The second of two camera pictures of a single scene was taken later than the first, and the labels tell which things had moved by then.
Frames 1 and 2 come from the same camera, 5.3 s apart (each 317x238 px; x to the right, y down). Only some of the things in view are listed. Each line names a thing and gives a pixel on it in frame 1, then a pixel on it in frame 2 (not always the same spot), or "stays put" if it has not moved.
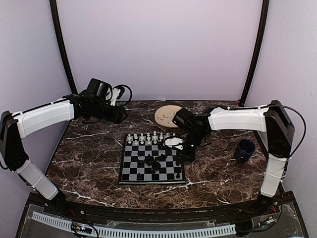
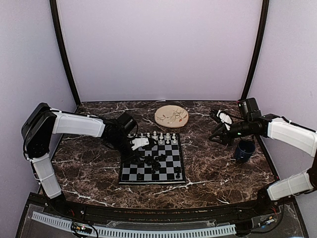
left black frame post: [55, 15] stays put
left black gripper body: [98, 111] → [125, 157]
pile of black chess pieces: [153, 162] stays put
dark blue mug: [245, 148] stays put
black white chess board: [146, 159] stays put
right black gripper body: [191, 155] → [226, 136]
